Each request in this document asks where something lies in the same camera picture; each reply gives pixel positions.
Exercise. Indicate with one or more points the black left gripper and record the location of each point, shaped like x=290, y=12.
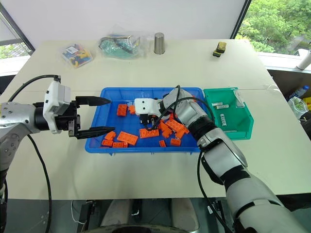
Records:
x=70, y=119

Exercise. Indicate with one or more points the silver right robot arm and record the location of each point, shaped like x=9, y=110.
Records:
x=218, y=145

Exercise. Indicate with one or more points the clear bag with teal items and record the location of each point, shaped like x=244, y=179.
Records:
x=121, y=44

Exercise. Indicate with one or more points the silver green battery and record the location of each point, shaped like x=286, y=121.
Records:
x=223, y=107
x=223, y=120
x=217, y=104

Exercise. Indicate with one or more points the green plastic bin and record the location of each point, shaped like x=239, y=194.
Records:
x=243, y=123

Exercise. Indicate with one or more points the clear plastic water bottle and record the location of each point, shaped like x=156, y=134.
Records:
x=297, y=100

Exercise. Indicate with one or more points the steel cup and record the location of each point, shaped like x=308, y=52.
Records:
x=160, y=43

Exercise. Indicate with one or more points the clear box of coloured pieces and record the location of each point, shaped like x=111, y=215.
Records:
x=76, y=55

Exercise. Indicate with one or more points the pale rounded leg cover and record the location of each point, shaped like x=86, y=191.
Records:
x=116, y=213
x=183, y=212

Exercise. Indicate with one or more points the dark rounded shape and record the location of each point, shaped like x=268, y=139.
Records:
x=145, y=228

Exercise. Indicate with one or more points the orange toy brick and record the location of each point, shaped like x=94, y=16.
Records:
x=165, y=129
x=182, y=132
x=107, y=143
x=120, y=145
x=122, y=110
x=127, y=138
x=149, y=133
x=171, y=117
x=162, y=143
x=110, y=136
x=175, y=142
x=175, y=125
x=132, y=110

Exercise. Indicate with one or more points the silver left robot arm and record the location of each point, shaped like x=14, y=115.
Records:
x=17, y=116

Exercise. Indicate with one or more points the black window frame bar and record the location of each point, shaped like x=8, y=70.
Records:
x=17, y=26
x=240, y=18

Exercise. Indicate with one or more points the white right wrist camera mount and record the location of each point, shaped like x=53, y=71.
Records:
x=145, y=105

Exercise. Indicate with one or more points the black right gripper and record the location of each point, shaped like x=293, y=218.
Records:
x=145, y=117

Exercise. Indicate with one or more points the clear label card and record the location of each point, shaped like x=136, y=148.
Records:
x=238, y=98

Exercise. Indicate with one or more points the black table leg bracket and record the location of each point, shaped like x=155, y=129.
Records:
x=87, y=213

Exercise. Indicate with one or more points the yellow black toy vehicle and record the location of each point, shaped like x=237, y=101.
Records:
x=219, y=49

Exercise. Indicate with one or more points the blue plastic bin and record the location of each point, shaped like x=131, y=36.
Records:
x=97, y=143

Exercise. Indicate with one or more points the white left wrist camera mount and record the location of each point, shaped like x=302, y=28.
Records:
x=52, y=102

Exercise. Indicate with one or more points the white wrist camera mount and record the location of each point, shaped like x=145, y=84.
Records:
x=52, y=102
x=145, y=105

